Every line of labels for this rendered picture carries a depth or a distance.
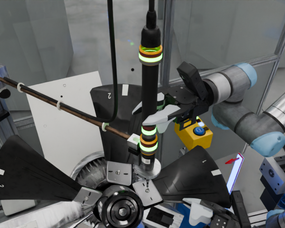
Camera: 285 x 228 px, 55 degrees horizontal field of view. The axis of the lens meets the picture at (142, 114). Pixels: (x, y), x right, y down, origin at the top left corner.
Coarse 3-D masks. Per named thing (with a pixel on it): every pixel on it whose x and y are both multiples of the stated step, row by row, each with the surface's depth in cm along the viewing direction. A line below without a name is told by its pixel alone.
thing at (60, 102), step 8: (112, 0) 49; (152, 0) 44; (112, 8) 50; (152, 8) 45; (112, 16) 51; (112, 24) 52; (112, 32) 53; (112, 40) 54; (112, 48) 55; (112, 56) 56; (112, 64) 58; (112, 72) 59; (8, 80) 88; (24, 88) 85; (48, 96) 81; (64, 104) 78; (80, 112) 76; (96, 120) 74; (104, 120) 72; (112, 120) 70
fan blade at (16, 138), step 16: (16, 144) 66; (0, 160) 68; (16, 160) 68; (32, 160) 68; (0, 176) 70; (16, 176) 70; (32, 176) 70; (48, 176) 70; (64, 176) 71; (0, 192) 73; (16, 192) 74; (32, 192) 74; (48, 192) 74; (64, 192) 74
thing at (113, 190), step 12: (108, 192) 75; (120, 192) 73; (132, 192) 74; (96, 204) 82; (108, 204) 72; (120, 204) 74; (132, 204) 74; (96, 216) 82; (108, 216) 73; (120, 216) 74; (132, 216) 74
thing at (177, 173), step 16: (176, 160) 92; (192, 160) 91; (208, 160) 92; (160, 176) 86; (176, 176) 86; (192, 176) 87; (208, 176) 88; (160, 192) 81; (176, 192) 82; (192, 192) 83; (208, 192) 84; (224, 192) 86
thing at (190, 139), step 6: (192, 126) 120; (198, 126) 120; (204, 126) 120; (180, 132) 124; (186, 132) 118; (192, 132) 117; (204, 132) 117; (210, 132) 117; (180, 138) 126; (186, 138) 120; (192, 138) 115; (198, 138) 115; (204, 138) 116; (210, 138) 118; (186, 144) 121; (192, 144) 116; (198, 144) 117; (204, 144) 119
